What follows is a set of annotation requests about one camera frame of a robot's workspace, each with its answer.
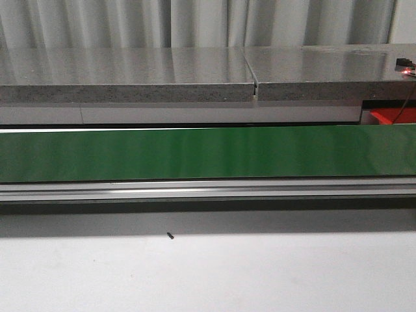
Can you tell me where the grey stone counter right slab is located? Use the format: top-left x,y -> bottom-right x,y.
243,44 -> 415,101

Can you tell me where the grey stone counter slab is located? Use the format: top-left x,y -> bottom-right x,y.
243,44 -> 415,101
1,47 -> 255,103

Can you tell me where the green conveyor belt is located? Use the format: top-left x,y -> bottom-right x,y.
1,124 -> 415,183

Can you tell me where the red bin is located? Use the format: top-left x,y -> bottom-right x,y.
370,107 -> 416,125

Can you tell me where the grey stone counter left slab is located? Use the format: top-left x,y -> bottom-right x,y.
1,47 -> 255,103

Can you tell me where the small black sensor red light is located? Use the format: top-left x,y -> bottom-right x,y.
395,58 -> 415,77

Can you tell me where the white pleated curtain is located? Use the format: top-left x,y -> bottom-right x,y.
1,1 -> 397,48

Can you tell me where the aluminium conveyor frame rail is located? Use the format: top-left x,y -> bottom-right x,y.
1,177 -> 415,202

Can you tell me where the thin sensor cable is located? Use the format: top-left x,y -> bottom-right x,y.
391,73 -> 416,125

